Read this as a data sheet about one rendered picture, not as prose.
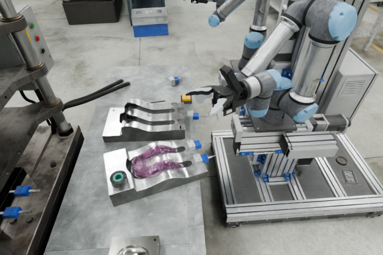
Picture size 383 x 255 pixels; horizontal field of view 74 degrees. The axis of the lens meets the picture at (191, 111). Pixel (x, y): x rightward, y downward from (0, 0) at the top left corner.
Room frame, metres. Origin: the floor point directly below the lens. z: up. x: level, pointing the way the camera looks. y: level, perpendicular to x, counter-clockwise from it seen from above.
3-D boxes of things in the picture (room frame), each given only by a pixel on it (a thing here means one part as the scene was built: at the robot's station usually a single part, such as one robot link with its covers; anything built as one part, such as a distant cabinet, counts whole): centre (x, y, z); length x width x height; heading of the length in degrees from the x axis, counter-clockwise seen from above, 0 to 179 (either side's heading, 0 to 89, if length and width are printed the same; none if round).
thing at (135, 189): (0.82, 0.19, 0.86); 0.50 x 0.26 x 0.11; 110
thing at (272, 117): (1.02, -0.44, 1.09); 0.15 x 0.15 x 0.10
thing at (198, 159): (0.87, -0.08, 0.86); 0.13 x 0.05 x 0.05; 110
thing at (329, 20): (0.90, -0.50, 1.41); 0.15 x 0.12 x 0.55; 30
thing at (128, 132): (1.17, 0.30, 0.87); 0.50 x 0.26 x 0.14; 93
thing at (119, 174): (0.68, 0.35, 0.93); 0.08 x 0.08 x 0.04
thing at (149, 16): (4.38, 0.73, 0.28); 0.61 x 0.41 x 0.15; 98
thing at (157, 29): (4.38, 0.73, 0.11); 0.61 x 0.41 x 0.22; 98
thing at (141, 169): (0.82, 0.19, 0.90); 0.26 x 0.18 x 0.08; 110
